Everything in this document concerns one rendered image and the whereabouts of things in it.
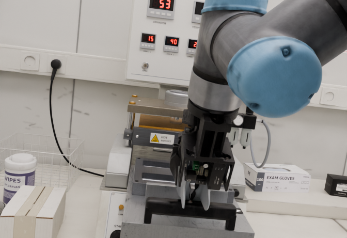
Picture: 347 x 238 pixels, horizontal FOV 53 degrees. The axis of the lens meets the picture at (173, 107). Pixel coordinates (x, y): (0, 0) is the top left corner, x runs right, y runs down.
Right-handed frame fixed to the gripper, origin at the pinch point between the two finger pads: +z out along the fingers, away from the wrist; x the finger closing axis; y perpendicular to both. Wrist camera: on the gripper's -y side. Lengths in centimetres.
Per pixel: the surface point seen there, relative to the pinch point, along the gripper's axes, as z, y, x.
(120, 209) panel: 16.6, -12.9, -12.2
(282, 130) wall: 31, -81, 51
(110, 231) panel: 20.4, -9.9, -13.8
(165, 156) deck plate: 24, -44, -1
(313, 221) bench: 41, -40, 52
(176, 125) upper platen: 7.4, -36.3, -0.2
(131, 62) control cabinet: -1, -56, -15
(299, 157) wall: 42, -77, 60
